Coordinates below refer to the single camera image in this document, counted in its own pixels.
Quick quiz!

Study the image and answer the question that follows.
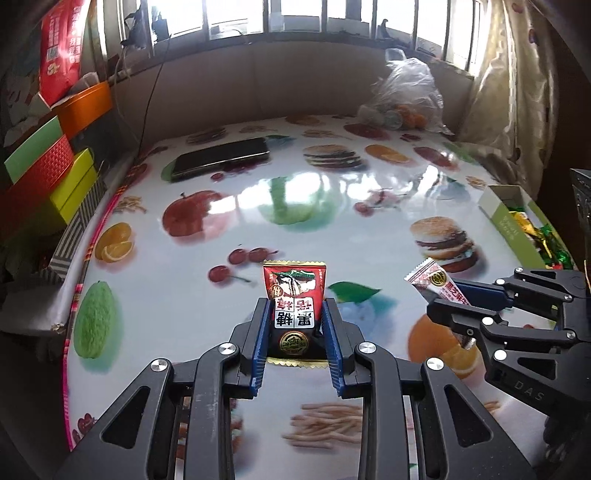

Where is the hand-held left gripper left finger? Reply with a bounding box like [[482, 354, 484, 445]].
[[55, 298, 273, 480]]

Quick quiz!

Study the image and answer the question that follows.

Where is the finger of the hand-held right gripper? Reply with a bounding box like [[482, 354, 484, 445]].
[[455, 267, 591, 330], [427, 298, 578, 374]]

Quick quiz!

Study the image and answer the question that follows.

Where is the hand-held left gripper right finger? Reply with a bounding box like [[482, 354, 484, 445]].
[[321, 298, 532, 480]]

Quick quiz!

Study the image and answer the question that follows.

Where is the white red snack packet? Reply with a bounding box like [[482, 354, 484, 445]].
[[404, 257, 472, 306]]

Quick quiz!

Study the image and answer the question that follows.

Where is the green cardboard box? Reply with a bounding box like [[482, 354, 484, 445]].
[[478, 185, 578, 273]]

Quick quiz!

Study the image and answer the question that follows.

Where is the plain gold snack packet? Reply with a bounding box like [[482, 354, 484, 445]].
[[508, 209, 541, 238]]

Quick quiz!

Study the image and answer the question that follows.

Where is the green snack packet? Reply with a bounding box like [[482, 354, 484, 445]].
[[536, 224, 568, 266]]

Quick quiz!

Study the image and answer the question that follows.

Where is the fruit print tablecloth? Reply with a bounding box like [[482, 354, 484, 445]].
[[62, 113, 578, 480]]

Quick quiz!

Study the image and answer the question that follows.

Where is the orange tangerine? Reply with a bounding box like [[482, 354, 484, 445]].
[[394, 105, 426, 129]]

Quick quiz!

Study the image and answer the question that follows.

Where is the black phone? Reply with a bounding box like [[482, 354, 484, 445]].
[[171, 137, 271, 182]]

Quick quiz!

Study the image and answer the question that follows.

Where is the cream patterned curtain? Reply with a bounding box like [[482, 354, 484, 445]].
[[462, 0, 561, 199]]

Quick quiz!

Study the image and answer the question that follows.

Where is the black white striped box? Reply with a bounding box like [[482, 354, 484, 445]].
[[48, 178, 108, 280]]

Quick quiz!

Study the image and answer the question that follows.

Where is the clear plastic bag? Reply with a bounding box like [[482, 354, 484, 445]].
[[358, 47, 455, 136]]

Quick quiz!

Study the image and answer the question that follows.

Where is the yellow-green box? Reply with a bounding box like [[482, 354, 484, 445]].
[[50, 148, 99, 222]]

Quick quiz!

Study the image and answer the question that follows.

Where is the red textured box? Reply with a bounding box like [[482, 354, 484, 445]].
[[0, 136, 75, 232]]

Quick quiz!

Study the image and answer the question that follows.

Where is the orange box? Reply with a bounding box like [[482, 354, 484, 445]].
[[58, 82, 114, 137]]

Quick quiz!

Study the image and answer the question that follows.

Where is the light green box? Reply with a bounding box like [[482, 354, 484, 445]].
[[4, 115, 63, 183]]

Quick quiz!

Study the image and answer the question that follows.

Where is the red snack bag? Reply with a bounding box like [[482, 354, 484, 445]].
[[39, 0, 86, 104]]

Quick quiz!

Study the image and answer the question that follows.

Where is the black cable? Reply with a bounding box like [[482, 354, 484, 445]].
[[136, 62, 164, 158]]

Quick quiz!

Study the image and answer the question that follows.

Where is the window with metal frame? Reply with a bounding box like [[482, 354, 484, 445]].
[[92, 0, 490, 75]]

